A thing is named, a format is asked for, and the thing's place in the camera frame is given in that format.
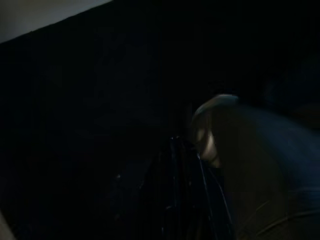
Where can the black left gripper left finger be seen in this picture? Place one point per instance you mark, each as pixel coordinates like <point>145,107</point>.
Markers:
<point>175,200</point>

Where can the black floor mat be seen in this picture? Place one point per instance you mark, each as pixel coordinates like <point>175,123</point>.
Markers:
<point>75,100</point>

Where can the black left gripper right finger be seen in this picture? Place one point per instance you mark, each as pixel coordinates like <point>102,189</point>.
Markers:
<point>262,175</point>

